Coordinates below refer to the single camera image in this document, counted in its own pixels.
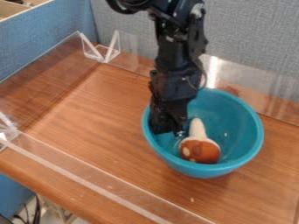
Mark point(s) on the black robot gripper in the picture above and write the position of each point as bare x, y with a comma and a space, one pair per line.
174, 85

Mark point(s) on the brown and white toy mushroom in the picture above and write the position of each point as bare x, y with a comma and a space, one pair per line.
197, 147

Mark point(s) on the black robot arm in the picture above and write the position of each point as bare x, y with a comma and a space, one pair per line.
180, 27

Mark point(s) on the blue plastic bowl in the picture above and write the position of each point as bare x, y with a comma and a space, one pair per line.
233, 125

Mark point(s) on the clear acrylic back barrier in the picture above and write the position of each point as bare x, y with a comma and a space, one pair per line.
138, 52

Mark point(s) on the clear acrylic barrier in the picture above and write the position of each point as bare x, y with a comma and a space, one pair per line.
138, 52
133, 197

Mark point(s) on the clear acrylic front barrier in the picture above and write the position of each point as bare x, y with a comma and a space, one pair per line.
133, 197

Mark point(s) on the blue partition panel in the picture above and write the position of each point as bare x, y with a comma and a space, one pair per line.
31, 33

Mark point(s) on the clear acrylic corner bracket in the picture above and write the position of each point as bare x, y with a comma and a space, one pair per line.
102, 53

